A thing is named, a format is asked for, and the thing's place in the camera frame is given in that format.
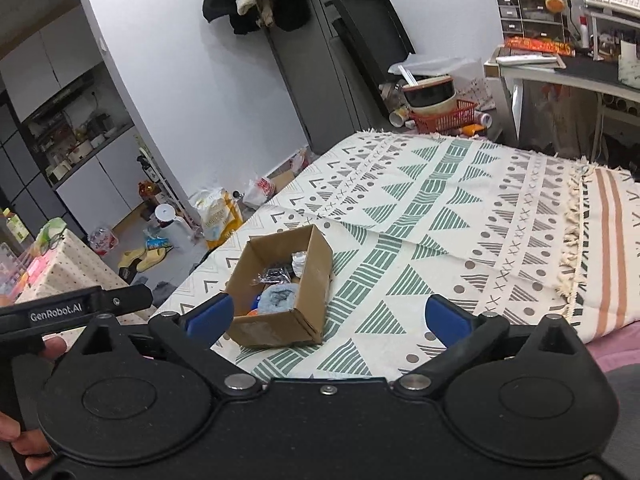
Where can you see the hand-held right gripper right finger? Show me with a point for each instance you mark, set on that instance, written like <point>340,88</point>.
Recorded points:
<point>445,322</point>

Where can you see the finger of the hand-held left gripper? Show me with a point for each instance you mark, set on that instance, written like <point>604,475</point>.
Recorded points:
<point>125,300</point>

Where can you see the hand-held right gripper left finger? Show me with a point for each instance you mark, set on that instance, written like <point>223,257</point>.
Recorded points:
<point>212,317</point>

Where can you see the blue tissue packet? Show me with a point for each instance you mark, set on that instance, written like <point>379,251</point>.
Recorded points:
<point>256,302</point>

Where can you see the brown cardboard box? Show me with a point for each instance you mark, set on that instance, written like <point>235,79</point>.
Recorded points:
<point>280,330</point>

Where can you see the blue-grey fuzzy cloth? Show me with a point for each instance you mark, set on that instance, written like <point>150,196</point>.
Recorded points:
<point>280,297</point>

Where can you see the silver foil bag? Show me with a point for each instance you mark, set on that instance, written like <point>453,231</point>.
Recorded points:
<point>300,260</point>

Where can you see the person's left hand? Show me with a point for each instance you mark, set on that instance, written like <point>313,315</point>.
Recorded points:
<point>32,450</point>

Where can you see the yellow slipper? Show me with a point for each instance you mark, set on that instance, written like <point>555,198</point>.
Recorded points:
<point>157,260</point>
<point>131,260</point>

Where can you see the dotted tablecloth table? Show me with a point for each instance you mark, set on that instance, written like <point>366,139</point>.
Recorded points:
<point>75,270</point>

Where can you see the water bottle pack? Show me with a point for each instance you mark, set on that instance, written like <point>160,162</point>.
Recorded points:
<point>102,241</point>

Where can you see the green grey patterned blanket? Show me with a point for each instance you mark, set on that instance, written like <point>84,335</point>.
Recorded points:
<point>425,240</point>

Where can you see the white kettle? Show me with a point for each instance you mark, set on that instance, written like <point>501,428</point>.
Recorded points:
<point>172,227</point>

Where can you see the yellow white rice bag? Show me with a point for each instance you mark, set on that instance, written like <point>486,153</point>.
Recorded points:
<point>217,217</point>

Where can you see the red white plastic bag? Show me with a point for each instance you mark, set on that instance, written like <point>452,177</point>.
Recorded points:
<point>259,192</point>

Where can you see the flat cardboard sheet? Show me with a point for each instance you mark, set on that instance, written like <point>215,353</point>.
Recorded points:
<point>282,182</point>

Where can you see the pink bed sheet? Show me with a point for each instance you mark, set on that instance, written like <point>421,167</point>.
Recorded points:
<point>615,345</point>

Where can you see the orange striped tasselled blanket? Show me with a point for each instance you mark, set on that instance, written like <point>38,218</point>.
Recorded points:
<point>610,240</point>

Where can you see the white kitchen cabinet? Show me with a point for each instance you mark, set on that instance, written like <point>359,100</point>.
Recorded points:
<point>85,110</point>

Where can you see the grey cloth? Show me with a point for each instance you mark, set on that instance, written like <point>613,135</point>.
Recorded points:
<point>625,410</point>

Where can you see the orange plastic basket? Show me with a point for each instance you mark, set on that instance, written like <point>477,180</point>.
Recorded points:
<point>445,120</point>

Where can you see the yellow drink can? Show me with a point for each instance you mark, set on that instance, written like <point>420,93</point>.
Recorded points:
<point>400,117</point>

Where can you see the cream bowl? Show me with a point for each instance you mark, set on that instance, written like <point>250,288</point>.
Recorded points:
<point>442,107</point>

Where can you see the dotted white cloth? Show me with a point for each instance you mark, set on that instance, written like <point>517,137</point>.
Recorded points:
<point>477,92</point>

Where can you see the white desk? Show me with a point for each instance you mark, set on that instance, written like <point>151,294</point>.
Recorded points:
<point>515,85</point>

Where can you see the dark wardrobe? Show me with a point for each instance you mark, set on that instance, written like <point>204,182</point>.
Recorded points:
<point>310,60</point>

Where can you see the black desk mat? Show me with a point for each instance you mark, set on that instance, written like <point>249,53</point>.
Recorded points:
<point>595,72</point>

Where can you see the red flat packet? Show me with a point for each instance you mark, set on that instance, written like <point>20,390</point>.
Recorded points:
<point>537,46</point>

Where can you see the black folded board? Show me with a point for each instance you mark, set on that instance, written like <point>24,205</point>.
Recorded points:
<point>370,40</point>

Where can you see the grey desktop drawer organizer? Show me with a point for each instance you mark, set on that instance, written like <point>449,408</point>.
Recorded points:
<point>530,17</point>

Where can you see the white spray bottle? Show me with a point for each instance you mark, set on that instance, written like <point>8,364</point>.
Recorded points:
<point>584,32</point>

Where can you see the orange ball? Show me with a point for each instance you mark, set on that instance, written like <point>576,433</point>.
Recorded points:
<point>554,4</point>

